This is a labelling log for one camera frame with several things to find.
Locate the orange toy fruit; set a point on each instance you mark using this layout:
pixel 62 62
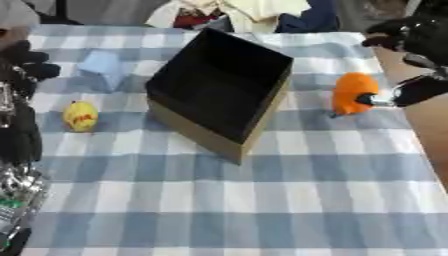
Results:
pixel 352 90

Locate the red fabric item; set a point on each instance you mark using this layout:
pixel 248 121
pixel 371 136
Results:
pixel 195 18

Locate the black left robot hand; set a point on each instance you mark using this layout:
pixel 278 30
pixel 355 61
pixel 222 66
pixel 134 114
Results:
pixel 20 133

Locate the white fabric pile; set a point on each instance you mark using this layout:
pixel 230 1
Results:
pixel 262 11

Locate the tan cardboard box black inside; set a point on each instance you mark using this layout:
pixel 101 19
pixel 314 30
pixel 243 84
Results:
pixel 219 83

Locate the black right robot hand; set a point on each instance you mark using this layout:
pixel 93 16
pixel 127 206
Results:
pixel 423 36

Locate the light blue block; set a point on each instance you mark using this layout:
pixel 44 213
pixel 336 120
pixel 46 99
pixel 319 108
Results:
pixel 104 68

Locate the dark blue fabric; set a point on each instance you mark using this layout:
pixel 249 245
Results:
pixel 312 18

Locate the yellow egg-shaped toy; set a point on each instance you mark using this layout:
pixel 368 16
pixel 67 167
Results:
pixel 80 116

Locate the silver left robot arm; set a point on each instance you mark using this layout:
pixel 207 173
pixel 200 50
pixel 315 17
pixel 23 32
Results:
pixel 20 196

